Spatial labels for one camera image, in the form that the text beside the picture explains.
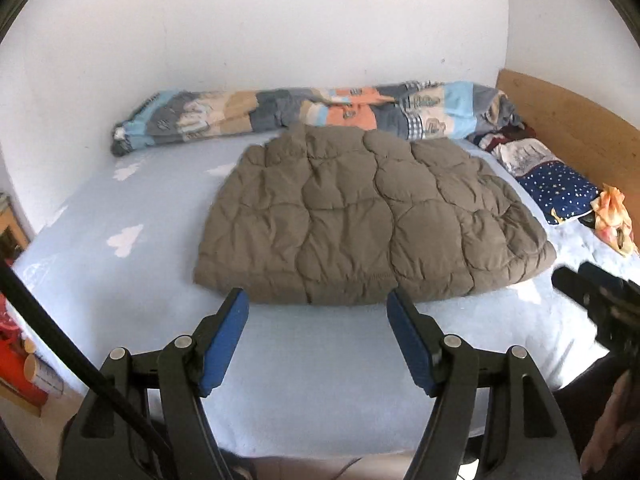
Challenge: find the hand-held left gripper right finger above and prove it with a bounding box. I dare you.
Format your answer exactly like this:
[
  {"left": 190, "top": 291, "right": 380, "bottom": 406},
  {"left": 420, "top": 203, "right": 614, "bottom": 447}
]
[{"left": 386, "top": 287, "right": 583, "bottom": 480}]

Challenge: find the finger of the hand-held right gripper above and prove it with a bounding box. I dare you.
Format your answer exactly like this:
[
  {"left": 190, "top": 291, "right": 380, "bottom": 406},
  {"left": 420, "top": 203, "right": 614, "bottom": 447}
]
[
  {"left": 551, "top": 265, "right": 609, "bottom": 314},
  {"left": 575, "top": 260, "right": 640, "bottom": 294}
]

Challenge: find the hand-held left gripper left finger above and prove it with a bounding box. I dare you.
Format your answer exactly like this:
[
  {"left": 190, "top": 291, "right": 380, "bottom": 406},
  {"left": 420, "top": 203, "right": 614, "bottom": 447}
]
[{"left": 56, "top": 287, "right": 251, "bottom": 480}]

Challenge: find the olive quilted hooded jacket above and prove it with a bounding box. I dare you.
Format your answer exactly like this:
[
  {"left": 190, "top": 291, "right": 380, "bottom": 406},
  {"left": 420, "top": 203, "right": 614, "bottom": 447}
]
[{"left": 192, "top": 122, "right": 557, "bottom": 307}]

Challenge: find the dark clothes pile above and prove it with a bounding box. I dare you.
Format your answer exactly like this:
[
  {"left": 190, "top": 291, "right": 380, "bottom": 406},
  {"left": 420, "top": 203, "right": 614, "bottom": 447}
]
[{"left": 465, "top": 124, "right": 538, "bottom": 154}]

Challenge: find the person's right hand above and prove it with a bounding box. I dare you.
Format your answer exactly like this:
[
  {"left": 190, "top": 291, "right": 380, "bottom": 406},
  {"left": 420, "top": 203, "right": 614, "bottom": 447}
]
[{"left": 580, "top": 370, "right": 640, "bottom": 476}]

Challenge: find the orange crumpled cloth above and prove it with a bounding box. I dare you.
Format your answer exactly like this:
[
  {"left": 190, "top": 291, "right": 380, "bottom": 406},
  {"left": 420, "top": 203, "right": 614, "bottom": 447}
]
[{"left": 590, "top": 183, "right": 639, "bottom": 257}]

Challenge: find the navy star pillow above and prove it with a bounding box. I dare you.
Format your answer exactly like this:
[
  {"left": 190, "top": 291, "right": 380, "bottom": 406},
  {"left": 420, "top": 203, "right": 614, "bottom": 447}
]
[{"left": 517, "top": 161, "right": 601, "bottom": 226}]

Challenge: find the bed with blue cloud sheet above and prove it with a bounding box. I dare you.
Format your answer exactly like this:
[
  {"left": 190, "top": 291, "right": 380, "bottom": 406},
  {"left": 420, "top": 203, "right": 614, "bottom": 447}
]
[{"left": 10, "top": 135, "right": 640, "bottom": 458}]

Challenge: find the wooden headboard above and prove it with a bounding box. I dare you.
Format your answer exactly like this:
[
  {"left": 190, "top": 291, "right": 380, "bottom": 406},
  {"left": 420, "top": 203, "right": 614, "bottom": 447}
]
[{"left": 496, "top": 69, "right": 640, "bottom": 211}]

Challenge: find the beige cylindrical container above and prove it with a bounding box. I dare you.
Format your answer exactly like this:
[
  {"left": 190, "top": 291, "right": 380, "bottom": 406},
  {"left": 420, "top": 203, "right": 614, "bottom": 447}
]
[{"left": 22, "top": 352, "right": 64, "bottom": 397}]

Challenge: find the red box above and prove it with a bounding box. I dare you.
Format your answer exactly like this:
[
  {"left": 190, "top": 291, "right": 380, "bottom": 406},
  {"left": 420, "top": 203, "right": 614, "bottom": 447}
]
[{"left": 0, "top": 325, "right": 48, "bottom": 408}]

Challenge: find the red plastic bag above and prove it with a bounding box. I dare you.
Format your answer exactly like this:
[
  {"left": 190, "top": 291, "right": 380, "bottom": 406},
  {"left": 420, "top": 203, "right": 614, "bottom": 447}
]
[{"left": 0, "top": 292, "right": 17, "bottom": 332}]

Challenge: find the rolled patterned quilt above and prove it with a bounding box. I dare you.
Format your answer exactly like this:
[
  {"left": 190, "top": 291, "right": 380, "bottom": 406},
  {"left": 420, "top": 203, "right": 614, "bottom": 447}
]
[{"left": 110, "top": 80, "right": 526, "bottom": 157}]

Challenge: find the wooden side shelf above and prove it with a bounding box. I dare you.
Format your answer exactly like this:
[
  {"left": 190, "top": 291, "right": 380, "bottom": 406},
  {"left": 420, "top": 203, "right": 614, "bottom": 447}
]
[{"left": 0, "top": 192, "right": 32, "bottom": 261}]

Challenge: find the black cable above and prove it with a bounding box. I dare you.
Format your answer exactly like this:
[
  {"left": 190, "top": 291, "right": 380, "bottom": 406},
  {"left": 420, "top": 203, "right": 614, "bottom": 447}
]
[{"left": 0, "top": 260, "right": 171, "bottom": 480}]

